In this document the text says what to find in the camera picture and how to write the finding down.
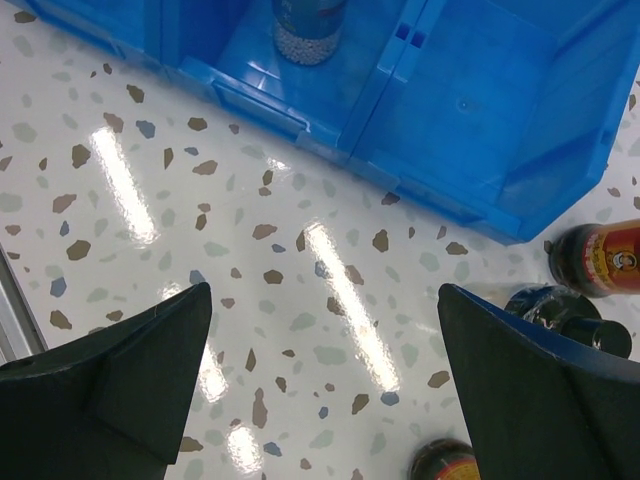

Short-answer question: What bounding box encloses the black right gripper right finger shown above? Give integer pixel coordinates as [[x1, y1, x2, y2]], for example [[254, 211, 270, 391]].
[[437, 284, 639, 479]]

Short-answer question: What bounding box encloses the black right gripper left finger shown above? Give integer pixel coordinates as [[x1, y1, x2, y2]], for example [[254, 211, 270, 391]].
[[1, 282, 212, 479]]

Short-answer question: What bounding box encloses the black-cap white spice bottle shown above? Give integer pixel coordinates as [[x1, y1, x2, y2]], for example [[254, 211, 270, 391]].
[[504, 285, 632, 359]]

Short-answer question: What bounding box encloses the red-cap dark sauce jar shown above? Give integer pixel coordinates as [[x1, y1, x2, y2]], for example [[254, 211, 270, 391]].
[[548, 219, 639, 298]]

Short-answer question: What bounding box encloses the silver-lid shaker jar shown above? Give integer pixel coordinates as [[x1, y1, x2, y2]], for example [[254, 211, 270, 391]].
[[271, 0, 348, 66]]

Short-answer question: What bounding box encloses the red-cap brown sauce jar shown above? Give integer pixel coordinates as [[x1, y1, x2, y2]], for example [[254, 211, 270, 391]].
[[407, 438, 481, 480]]

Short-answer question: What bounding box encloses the blue three-compartment plastic bin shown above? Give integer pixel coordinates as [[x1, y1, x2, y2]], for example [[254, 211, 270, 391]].
[[23, 1, 639, 245]]

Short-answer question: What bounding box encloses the aluminium front rail frame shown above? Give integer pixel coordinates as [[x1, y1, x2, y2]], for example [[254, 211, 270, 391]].
[[0, 249, 48, 365]]

